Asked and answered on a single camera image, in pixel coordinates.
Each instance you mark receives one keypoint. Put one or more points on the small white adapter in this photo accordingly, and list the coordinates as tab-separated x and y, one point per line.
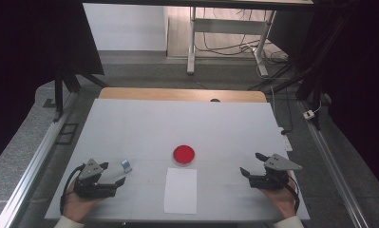
309	114

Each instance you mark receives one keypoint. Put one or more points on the white paper sheet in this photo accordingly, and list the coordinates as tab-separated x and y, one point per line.
180	190

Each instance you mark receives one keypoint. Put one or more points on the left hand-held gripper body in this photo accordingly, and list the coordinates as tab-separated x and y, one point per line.
90	172

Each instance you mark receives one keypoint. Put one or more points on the wooden table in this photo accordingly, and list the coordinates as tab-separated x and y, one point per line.
177	94

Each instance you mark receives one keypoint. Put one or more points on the round red ink pad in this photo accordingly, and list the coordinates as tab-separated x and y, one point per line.
184	154

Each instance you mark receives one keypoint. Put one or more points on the black curtain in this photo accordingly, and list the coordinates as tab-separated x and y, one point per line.
361	79
19	63

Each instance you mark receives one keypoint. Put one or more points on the black floor socket frame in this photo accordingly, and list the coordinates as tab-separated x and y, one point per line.
66	133

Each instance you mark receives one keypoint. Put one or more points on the blue and white stamp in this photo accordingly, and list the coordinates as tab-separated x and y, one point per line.
126	165

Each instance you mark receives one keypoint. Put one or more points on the person's left hand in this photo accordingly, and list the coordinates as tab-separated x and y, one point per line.
76	207

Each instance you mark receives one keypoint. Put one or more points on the aluminium rail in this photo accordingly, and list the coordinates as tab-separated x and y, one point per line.
35	164
329	158

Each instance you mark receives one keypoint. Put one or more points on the person's right hand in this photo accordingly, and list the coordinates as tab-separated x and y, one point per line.
282	201

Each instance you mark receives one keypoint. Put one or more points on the white desk frame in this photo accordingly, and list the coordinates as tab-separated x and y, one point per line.
228	26

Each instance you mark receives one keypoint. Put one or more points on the white power strip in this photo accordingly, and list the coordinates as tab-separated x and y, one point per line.
286	142

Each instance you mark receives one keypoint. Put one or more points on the white table cover board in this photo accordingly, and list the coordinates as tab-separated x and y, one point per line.
177	126

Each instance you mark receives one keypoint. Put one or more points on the black metal stand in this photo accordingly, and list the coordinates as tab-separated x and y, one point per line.
317	91
59	95

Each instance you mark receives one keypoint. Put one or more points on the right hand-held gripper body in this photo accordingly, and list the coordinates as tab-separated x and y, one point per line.
274	177

